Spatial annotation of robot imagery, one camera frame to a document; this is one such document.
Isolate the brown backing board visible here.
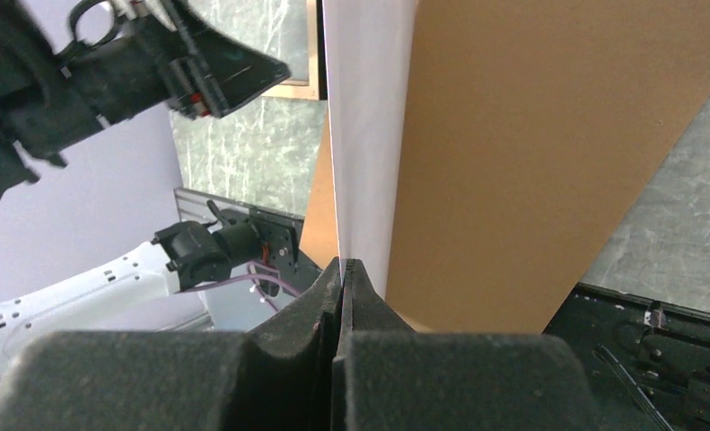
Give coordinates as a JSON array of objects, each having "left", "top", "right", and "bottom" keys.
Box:
[{"left": 306, "top": 1, "right": 710, "bottom": 333}]

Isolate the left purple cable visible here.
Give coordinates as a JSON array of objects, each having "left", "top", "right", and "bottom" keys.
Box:
[{"left": 179, "top": 261, "right": 302, "bottom": 313}]

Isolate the wooden picture frame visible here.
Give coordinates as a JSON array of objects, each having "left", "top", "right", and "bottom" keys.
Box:
[{"left": 265, "top": 1, "right": 328, "bottom": 101}]

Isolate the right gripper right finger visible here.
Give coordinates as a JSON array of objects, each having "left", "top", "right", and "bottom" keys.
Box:
[{"left": 330, "top": 259, "right": 599, "bottom": 430}]

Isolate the printed photo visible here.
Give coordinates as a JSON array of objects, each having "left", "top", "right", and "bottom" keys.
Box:
[{"left": 323, "top": 1, "right": 417, "bottom": 297}]

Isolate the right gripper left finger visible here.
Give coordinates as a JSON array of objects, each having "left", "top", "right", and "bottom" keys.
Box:
[{"left": 0, "top": 259, "right": 342, "bottom": 430}]

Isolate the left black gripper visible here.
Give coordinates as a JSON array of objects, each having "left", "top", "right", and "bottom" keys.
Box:
[{"left": 63, "top": 1, "right": 291, "bottom": 124}]

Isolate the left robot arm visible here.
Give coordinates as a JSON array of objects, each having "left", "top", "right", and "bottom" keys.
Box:
[{"left": 0, "top": 1, "right": 300, "bottom": 377}]

